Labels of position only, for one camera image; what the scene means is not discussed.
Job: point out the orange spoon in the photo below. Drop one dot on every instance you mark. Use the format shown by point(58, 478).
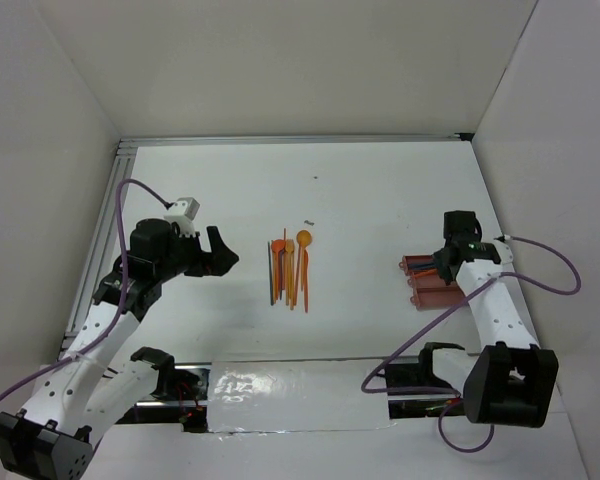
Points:
point(278, 248)

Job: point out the pink top container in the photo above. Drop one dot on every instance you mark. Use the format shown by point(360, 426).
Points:
point(403, 265)

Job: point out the blue spoon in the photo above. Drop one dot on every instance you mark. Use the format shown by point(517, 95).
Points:
point(419, 262)

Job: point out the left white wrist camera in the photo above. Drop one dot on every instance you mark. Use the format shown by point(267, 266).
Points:
point(181, 214)

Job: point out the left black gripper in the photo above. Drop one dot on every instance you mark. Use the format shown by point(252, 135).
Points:
point(223, 257)

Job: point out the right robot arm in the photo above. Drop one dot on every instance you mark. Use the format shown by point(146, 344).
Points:
point(512, 380)

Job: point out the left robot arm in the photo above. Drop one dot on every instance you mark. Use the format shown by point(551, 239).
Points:
point(54, 435)

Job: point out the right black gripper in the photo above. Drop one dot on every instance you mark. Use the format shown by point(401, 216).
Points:
point(447, 275)

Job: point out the yellow fork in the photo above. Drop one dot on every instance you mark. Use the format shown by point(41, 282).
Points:
point(290, 273)

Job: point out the orange knife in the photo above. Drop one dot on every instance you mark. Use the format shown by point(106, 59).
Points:
point(305, 280)

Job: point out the aluminium frame rail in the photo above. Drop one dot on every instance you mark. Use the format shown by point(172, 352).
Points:
point(130, 143)

